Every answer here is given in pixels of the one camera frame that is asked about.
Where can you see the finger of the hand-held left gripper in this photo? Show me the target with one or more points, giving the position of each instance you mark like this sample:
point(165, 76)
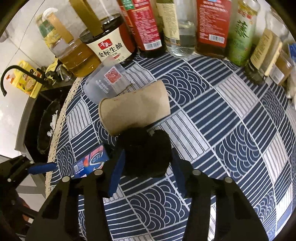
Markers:
point(40, 168)

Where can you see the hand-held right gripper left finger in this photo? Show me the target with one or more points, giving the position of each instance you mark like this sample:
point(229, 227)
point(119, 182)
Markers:
point(116, 171)

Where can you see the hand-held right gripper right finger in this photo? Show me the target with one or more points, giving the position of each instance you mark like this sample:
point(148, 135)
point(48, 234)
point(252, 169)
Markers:
point(179, 171)

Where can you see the blue cardboard box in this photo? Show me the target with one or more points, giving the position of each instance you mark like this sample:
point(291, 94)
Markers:
point(92, 162)

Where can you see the black cloth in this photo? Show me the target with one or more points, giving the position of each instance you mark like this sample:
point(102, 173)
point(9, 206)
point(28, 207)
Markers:
point(145, 153)

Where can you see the brown paper cup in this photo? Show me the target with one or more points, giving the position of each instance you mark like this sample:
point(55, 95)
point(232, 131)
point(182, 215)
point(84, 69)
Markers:
point(136, 107)

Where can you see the dark kitchen sink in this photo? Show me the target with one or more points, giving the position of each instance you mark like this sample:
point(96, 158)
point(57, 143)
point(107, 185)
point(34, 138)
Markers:
point(31, 129)

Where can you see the blue checked tablecloth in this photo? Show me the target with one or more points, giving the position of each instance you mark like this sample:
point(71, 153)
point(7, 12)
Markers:
point(231, 143)

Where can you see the yellow dish soap bottle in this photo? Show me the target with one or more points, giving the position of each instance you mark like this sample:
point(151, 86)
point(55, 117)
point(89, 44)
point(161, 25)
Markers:
point(29, 81)

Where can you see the clear plastic cup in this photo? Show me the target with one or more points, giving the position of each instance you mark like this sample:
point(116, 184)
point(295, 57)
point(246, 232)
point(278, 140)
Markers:
point(104, 81)

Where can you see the yellow cleaning cloth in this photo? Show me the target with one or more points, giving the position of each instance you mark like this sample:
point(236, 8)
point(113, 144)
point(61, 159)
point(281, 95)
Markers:
point(52, 68)

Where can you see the black kitchen faucet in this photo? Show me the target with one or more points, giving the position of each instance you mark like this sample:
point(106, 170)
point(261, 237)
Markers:
point(13, 68)

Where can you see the large cooking oil bottle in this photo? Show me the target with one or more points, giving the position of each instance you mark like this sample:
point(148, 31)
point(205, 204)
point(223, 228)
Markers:
point(76, 58)

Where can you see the clear bottle yellow cap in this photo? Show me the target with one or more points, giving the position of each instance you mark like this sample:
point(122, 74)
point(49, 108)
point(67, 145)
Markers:
point(182, 39)

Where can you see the small pale label bottle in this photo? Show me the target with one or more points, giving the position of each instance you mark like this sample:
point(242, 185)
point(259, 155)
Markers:
point(261, 58)

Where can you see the red label bottle black cap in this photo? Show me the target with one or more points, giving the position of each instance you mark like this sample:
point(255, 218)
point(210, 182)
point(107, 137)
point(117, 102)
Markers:
point(145, 30)

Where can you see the small brown spice jar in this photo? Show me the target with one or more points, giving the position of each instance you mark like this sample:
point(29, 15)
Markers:
point(281, 67)

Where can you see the green label bottle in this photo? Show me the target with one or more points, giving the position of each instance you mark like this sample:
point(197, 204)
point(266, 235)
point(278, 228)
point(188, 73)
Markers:
point(241, 39)

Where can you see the red label bottle gold cap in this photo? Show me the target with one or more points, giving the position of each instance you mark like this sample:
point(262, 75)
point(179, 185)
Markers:
point(212, 27)

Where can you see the white and blue bag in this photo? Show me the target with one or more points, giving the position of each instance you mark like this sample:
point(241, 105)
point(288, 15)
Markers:
point(291, 74)

